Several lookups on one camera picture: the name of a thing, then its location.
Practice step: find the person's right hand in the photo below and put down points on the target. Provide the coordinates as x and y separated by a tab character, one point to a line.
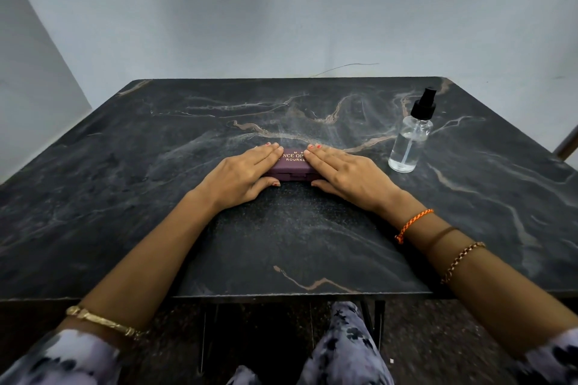
354	177

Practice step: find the person's left hand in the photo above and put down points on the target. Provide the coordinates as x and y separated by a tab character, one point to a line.
232	179

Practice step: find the person's right thumb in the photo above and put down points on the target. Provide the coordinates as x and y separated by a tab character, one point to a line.
325	186

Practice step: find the person's left thumb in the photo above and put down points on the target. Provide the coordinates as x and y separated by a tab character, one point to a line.
267	183

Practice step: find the person's right little finger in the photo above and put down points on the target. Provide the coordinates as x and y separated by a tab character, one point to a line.
334	150

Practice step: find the person's right middle finger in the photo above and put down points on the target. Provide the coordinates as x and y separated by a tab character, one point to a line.
324	159

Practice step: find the person's left little finger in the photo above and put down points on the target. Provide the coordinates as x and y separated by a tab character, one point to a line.
253	149

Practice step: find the person's left middle finger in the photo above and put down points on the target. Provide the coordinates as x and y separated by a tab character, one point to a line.
264	158

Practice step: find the purple spectacle case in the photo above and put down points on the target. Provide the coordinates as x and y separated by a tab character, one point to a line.
292	167

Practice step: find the person's left forearm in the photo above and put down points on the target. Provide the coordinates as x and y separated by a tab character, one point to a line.
149	258

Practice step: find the person's right forearm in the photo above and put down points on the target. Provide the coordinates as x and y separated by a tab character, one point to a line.
487	281

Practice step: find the clear spray bottle black cap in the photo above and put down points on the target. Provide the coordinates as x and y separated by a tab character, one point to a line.
409	141

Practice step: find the dark thread band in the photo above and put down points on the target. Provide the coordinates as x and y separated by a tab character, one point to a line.
440	236

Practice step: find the grey floral trousers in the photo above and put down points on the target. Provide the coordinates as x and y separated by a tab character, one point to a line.
345	348

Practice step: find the gold bangle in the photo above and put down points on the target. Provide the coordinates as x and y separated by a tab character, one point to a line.
104	320

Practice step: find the grey floral sleeve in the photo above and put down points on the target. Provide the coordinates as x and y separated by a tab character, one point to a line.
63	360
553	360

